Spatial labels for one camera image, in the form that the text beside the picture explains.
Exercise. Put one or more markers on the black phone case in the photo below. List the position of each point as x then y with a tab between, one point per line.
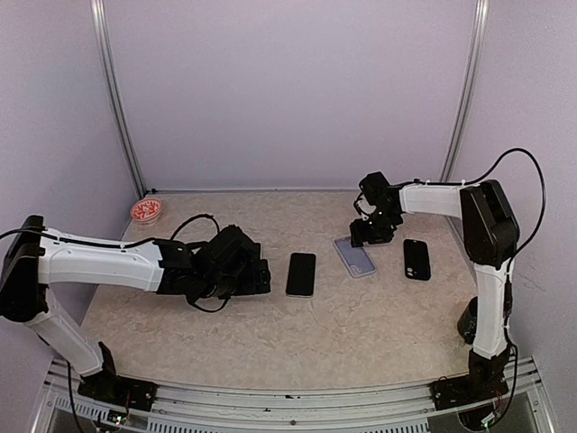
416	260

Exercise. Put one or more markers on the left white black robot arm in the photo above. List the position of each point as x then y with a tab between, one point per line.
39	257

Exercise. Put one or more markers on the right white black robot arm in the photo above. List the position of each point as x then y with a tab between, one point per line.
490	237

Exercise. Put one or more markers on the black cup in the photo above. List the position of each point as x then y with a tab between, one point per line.
467	323

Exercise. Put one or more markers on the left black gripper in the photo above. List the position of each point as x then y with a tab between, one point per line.
250	284

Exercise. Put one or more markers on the right aluminium frame post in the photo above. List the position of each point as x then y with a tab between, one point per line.
482	8

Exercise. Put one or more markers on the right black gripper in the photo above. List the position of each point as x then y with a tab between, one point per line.
360	234

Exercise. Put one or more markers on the front aluminium rail base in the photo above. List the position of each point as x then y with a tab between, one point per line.
407	407

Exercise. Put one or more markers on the left aluminium frame post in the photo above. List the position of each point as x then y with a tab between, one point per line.
107	60

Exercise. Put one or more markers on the light blue phone case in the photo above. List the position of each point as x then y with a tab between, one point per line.
311	296

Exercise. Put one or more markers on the red white patterned bowl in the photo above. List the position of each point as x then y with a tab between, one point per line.
146	211

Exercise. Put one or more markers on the aluminium frame post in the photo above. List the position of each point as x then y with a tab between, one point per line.
482	8
107	60

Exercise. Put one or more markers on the lilac phone case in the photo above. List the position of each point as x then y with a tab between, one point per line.
355	260

